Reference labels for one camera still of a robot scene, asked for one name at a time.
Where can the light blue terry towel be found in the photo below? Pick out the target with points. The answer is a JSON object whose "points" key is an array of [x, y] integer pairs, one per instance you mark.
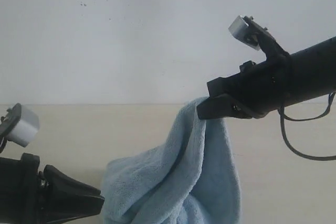
{"points": [[190, 178]]}

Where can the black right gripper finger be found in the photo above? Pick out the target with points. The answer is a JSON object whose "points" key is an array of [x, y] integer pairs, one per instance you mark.
{"points": [[219, 86], [222, 106]]}

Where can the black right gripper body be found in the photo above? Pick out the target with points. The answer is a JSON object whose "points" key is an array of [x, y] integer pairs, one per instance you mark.
{"points": [[259, 86]]}

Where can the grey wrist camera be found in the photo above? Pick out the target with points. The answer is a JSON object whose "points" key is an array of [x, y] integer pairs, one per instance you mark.
{"points": [[25, 127], [241, 31]]}

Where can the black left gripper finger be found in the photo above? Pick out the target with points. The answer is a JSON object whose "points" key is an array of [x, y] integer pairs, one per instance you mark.
{"points": [[69, 208], [58, 183]]}

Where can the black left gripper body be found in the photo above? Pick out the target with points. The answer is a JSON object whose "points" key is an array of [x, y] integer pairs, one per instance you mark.
{"points": [[19, 182]]}

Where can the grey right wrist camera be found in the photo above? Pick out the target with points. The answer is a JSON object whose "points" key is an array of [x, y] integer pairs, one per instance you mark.
{"points": [[241, 31]]}

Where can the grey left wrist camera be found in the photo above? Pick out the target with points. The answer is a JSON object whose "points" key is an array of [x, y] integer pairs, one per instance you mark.
{"points": [[25, 127]]}

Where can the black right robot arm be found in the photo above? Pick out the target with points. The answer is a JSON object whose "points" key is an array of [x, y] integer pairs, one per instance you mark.
{"points": [[311, 74]]}

